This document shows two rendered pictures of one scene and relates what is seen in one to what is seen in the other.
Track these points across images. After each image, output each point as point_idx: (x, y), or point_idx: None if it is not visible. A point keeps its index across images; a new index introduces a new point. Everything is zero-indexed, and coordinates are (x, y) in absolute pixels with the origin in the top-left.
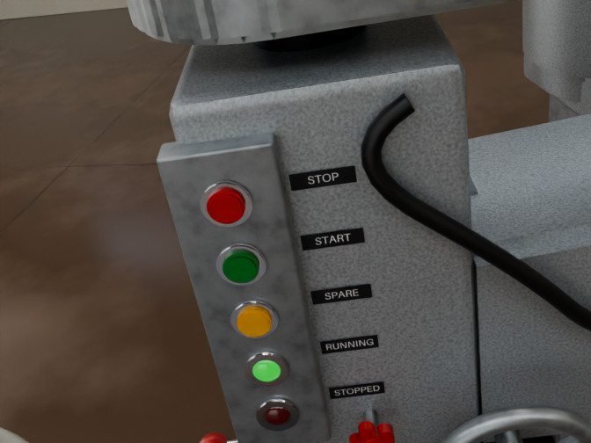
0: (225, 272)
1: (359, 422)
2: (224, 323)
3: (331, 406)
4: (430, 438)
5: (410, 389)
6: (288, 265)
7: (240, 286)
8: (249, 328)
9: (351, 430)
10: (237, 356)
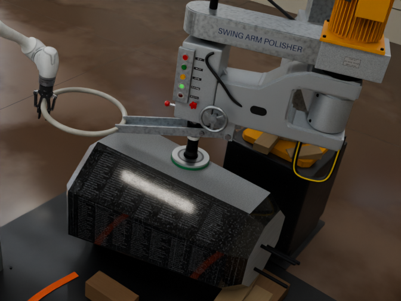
0: (181, 67)
1: None
2: (178, 75)
3: (189, 98)
4: None
5: (202, 100)
6: (190, 70)
7: (182, 70)
8: (181, 77)
9: None
10: (178, 82)
